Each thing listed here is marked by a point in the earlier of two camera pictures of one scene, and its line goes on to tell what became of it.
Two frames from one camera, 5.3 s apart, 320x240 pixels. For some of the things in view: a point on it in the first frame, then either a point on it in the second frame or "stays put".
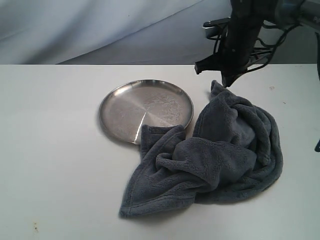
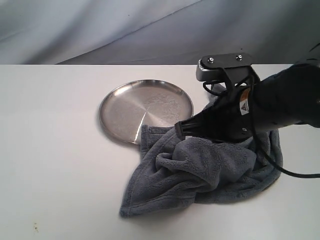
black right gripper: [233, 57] → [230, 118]
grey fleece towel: [235, 152] stays put
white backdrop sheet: [126, 32] stays put
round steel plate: [153, 102] stays put
